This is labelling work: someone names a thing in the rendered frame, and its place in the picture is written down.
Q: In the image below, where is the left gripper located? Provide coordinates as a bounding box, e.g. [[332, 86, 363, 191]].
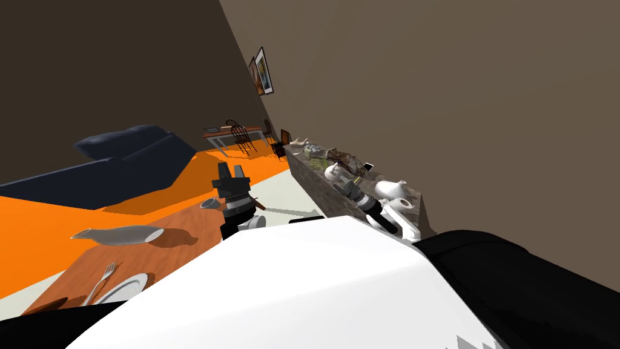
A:
[[211, 162, 252, 199]]

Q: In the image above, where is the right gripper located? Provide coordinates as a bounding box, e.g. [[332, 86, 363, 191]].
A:
[[334, 176, 364, 200]]

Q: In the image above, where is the brown stone sideboard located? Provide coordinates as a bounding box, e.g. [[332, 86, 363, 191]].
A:
[[283, 137, 438, 239]]

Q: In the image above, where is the white-legged dining table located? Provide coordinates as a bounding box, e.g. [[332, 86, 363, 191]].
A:
[[202, 125, 266, 158]]

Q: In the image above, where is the dark blue sofa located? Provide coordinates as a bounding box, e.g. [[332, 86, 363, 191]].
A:
[[0, 124, 198, 211]]

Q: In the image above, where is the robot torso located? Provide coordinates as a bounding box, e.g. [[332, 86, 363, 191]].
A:
[[65, 215, 510, 349]]

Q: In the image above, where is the white lying vase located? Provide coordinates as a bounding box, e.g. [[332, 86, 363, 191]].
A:
[[70, 225, 165, 247]]

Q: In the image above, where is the white plate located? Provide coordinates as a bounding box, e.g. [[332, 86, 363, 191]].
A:
[[91, 273, 150, 306]]

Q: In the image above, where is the silver fork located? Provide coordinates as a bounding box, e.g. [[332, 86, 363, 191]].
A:
[[81, 261, 117, 307]]

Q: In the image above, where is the orange rug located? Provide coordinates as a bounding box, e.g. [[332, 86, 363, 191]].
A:
[[0, 140, 291, 301]]

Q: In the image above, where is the brown wall picture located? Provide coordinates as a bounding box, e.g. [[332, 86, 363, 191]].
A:
[[248, 56, 265, 97]]

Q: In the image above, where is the white-framed wall picture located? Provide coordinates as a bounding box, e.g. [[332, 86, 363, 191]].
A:
[[254, 46, 275, 96]]

